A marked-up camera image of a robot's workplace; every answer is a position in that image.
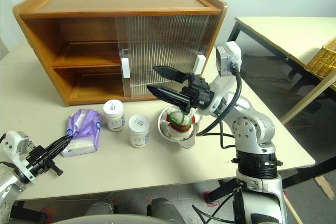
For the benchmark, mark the purple tissue pack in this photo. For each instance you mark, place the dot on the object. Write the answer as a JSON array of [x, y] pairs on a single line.
[[84, 129]]

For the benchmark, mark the white plush toy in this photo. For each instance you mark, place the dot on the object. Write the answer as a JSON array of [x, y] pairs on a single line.
[[178, 129]]

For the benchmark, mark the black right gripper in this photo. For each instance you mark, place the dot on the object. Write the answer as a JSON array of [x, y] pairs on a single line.
[[198, 93]]

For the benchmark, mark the yellow wicker basket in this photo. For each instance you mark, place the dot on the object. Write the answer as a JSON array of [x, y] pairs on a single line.
[[323, 58]]

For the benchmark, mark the light wooden stick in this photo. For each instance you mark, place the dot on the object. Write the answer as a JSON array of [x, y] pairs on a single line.
[[292, 209]]

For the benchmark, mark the black metal table frame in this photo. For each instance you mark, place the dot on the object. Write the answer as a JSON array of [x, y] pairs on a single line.
[[223, 188]]

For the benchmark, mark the brown cardboard piece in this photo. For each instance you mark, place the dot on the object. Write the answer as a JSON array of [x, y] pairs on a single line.
[[325, 186]]

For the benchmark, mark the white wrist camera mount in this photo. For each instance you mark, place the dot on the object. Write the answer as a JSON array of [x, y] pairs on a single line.
[[235, 51], [10, 140]]

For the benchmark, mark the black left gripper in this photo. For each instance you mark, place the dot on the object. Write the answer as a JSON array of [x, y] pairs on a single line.
[[39, 159]]

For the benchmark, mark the brown wooden cabinet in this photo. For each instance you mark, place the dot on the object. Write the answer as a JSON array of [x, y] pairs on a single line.
[[105, 1]]

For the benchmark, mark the ribbed clear sliding door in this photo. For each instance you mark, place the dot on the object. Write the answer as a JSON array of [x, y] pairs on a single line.
[[120, 37], [214, 32]]

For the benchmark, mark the beige side table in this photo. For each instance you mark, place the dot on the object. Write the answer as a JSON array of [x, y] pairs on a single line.
[[283, 32]]

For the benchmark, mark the silver robot torso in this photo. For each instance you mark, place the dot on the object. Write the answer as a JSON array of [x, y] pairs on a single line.
[[105, 220]]

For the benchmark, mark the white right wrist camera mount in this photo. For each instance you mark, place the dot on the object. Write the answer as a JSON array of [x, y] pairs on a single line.
[[235, 51]]

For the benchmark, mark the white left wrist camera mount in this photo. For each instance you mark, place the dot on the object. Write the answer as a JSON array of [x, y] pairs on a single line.
[[10, 140]]

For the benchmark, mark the grey rounded robot leg housing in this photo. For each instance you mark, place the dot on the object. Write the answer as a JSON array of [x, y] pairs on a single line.
[[164, 207], [101, 207]]

